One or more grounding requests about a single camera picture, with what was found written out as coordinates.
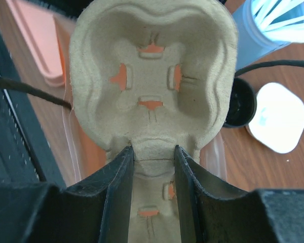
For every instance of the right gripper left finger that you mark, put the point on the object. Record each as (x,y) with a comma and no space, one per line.
(96,209)

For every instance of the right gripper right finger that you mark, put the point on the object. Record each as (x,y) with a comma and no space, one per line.
(211,210)

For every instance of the orange paper gift bag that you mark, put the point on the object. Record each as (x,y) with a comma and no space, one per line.
(25,155)

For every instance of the black coffee cup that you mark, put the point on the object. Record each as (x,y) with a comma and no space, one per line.
(243,104)

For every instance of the cream square bowl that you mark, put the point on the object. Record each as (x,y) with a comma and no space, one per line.
(278,122)

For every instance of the blue straw holder cup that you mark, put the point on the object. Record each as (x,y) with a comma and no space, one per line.
(252,44)

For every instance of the pink plastic tray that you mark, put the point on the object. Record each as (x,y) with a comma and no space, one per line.
(38,29)

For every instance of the white wrapped straws bundle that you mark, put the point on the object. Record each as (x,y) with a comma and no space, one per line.
(280,21)

